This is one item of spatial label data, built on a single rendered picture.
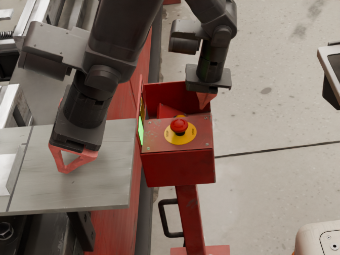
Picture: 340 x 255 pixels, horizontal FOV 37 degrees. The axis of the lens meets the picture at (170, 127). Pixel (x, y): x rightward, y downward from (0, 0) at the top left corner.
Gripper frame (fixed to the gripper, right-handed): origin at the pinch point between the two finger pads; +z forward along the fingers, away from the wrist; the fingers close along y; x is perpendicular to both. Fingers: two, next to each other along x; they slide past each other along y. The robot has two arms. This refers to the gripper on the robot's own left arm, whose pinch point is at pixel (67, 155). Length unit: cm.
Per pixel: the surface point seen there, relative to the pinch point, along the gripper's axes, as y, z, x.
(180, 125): -28.0, 12.0, 23.2
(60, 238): 4.0, 15.9, 3.6
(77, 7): -65, 16, -5
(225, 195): -73, 78, 69
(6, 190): 3.9, 7.1, -7.0
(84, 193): 5.1, 1.4, 3.8
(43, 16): -51, 13, -11
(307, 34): -175, 54, 111
